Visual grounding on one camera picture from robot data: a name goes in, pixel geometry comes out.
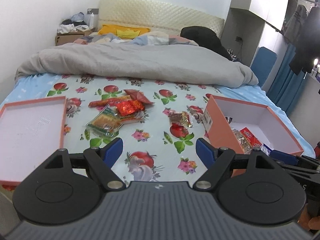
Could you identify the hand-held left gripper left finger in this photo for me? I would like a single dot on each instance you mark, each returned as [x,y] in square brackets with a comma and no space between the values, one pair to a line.
[113,150]

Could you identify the pile of clothes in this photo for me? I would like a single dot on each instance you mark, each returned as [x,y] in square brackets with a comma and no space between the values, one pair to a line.
[72,22]

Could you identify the blue snack packet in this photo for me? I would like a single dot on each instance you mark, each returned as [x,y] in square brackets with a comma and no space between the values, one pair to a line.
[266,150]

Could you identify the black cloth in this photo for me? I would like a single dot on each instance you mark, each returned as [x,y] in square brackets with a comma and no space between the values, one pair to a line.
[202,37]

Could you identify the blue chair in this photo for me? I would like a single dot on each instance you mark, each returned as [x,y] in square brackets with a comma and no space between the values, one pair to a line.
[262,65]

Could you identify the red white snack packet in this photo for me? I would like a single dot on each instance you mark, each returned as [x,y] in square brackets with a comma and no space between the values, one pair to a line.
[251,136]

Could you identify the grey clear snack packet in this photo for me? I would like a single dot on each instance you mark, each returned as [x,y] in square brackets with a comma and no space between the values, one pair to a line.
[230,120]

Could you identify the grey wall socket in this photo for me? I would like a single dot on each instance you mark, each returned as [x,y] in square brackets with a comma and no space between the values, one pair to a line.
[93,11]

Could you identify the black wall plug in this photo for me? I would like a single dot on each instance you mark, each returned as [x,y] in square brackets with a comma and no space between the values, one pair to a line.
[239,39]

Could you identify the fruit printed cloth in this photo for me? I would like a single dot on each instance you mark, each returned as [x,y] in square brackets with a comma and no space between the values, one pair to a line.
[152,145]

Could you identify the white label brown snack packet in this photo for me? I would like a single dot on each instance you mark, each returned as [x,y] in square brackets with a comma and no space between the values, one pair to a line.
[241,140]

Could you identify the cream padded headboard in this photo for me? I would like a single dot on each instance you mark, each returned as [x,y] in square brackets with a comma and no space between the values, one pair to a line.
[162,15]

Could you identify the brown cardboard box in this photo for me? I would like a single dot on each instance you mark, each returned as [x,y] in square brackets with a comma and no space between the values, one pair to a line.
[67,38]

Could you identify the dark red snack packet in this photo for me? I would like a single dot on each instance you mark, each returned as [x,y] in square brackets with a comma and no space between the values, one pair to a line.
[138,96]

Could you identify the orange cardboard box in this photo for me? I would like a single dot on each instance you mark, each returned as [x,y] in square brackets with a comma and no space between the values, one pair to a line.
[220,130]

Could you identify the long orange snack packet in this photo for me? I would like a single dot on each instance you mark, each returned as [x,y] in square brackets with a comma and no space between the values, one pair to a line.
[100,103]

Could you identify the green edged clear snack packet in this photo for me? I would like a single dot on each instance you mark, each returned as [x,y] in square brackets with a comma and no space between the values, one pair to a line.
[103,123]

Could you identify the yellow pillow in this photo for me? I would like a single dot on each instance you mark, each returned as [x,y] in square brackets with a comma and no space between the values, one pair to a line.
[110,30]

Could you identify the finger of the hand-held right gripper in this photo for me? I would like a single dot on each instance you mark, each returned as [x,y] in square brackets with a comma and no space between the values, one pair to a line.
[287,153]

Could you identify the red foil snack packet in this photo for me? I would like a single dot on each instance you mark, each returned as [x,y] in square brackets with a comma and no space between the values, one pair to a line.
[128,108]

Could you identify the pastel patchwork quilt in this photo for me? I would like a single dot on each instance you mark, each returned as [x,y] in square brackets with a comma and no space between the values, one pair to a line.
[155,38]

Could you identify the blue curtain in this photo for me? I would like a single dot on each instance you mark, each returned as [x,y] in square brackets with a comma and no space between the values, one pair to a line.
[282,85]

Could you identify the brown gold snack packet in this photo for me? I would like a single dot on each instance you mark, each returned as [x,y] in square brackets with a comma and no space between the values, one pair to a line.
[178,118]

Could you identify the grey blanket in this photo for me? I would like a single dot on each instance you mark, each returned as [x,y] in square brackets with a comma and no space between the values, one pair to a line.
[137,62]

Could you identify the hanging dark clothes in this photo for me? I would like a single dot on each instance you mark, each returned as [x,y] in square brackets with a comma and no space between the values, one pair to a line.
[302,55]

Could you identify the person's right hand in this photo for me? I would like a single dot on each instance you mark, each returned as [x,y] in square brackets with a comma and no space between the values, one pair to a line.
[310,222]

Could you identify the white bottle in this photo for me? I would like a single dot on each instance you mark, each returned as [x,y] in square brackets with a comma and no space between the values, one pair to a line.
[92,21]

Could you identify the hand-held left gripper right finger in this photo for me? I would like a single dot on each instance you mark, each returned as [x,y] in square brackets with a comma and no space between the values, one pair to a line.
[205,150]

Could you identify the orange box lid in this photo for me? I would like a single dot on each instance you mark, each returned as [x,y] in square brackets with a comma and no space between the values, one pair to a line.
[30,130]

